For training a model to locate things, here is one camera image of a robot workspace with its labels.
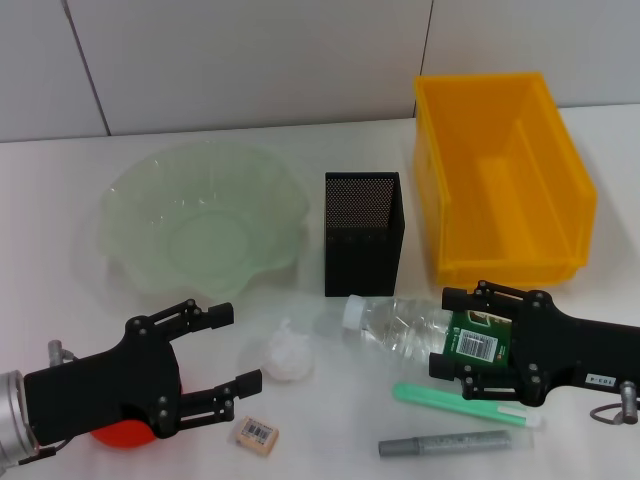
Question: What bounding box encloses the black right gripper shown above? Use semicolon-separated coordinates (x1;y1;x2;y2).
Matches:
428;279;640;404

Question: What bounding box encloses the yellow plastic bin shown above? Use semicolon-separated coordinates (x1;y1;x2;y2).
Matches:
412;71;599;289

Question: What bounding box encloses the wrist cable with plug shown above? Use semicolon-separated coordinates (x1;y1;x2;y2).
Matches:
589;379;640;427
19;339;77;467

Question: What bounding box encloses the right wrist cable with plug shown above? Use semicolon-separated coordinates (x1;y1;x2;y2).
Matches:
589;379;640;427

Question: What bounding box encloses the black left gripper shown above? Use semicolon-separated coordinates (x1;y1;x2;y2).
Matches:
22;298;264;447

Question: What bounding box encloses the translucent green wavy fruit plate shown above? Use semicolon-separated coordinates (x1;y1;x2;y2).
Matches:
97;141;311;305

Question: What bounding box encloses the beige eraser with barcode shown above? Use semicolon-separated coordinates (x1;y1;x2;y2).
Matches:
234;414;280;457

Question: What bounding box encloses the green pen with clear cap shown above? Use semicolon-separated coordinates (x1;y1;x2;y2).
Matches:
392;382;544;430

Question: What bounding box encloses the grey marker pen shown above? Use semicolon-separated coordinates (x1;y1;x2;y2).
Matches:
377;429;535;457

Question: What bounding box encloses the clear water bottle green label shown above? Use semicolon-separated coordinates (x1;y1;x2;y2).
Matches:
341;294;519;374

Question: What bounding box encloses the red-orange toy orange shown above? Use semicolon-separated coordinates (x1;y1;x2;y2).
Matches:
88;382;186;455

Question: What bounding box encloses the white paper ball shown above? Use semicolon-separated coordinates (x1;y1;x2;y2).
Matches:
258;317;316;384

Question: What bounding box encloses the black mesh pen holder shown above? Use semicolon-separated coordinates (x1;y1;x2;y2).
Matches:
323;171;405;298

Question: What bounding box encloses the left wrist cable with plug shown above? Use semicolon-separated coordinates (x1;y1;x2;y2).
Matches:
19;339;77;467

